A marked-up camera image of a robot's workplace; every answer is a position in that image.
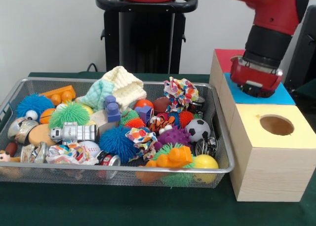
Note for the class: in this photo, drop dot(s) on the clear mesh bin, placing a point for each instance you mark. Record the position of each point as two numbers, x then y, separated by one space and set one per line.
223 147

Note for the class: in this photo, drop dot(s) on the green spiky ball with eyes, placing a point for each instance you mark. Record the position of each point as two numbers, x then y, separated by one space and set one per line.
67 113

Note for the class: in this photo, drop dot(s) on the small soccer ball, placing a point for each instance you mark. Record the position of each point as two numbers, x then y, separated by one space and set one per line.
198 129

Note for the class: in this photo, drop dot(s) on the striped tiger plush toy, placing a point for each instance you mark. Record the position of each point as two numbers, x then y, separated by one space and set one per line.
160 123

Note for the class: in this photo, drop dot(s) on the colourful patterned cloth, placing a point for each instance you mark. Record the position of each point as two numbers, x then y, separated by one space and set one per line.
181 91

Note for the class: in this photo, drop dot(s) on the orange toy block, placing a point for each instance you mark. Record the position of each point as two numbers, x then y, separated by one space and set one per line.
172 158

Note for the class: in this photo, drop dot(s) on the dark green tablecloth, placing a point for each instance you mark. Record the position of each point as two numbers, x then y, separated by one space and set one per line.
307 90
123 206

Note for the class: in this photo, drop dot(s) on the purple spiky ball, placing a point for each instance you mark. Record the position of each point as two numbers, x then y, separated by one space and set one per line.
172 137

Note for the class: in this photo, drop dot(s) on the yellow ball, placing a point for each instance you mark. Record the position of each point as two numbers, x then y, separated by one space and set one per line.
207 161

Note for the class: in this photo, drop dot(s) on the black flat panel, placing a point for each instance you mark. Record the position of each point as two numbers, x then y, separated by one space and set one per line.
303 58

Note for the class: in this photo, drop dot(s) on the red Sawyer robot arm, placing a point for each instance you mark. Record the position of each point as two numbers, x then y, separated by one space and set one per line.
271 21

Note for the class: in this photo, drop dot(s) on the blue spiky ball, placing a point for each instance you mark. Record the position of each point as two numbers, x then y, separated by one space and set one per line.
116 140

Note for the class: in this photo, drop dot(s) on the cream knitted cloth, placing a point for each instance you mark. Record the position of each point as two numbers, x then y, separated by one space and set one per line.
126 87

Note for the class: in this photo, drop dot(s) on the silver toy robot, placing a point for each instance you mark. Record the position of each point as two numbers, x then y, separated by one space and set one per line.
74 132

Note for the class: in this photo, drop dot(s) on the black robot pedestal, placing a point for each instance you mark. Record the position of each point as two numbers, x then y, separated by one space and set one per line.
148 38

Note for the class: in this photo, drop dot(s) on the small basketball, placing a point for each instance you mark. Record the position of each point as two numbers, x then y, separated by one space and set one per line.
45 116

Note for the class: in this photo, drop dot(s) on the wooden box with three holes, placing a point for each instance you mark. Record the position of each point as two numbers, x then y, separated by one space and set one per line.
271 174

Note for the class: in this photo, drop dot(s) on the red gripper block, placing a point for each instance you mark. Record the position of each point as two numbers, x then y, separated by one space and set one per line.
254 78

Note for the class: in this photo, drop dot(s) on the colourful fabric bow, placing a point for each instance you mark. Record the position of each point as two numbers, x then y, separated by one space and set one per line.
143 139

